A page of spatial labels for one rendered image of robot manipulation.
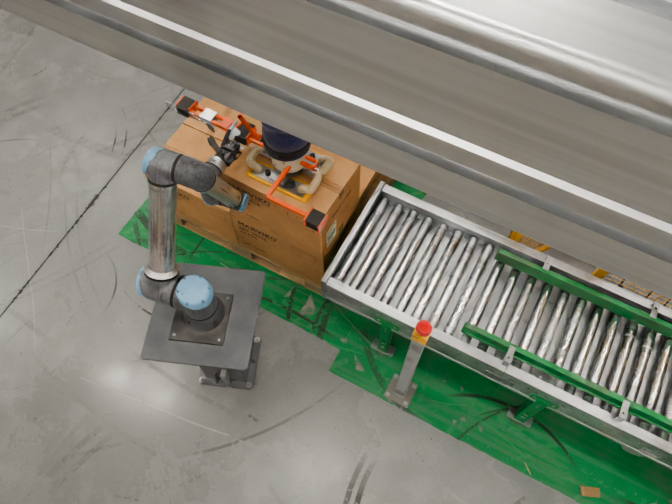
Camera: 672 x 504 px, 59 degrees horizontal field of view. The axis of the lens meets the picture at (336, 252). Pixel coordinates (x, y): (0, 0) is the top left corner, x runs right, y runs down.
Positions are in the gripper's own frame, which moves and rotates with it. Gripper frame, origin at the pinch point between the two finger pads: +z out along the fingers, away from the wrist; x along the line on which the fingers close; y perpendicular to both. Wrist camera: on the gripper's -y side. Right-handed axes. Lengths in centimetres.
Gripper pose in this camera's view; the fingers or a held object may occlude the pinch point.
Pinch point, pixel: (238, 130)
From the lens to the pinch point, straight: 299.3
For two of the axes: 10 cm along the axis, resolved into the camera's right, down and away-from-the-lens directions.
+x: 0.0, -4.6, -8.9
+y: 8.8, 4.2, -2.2
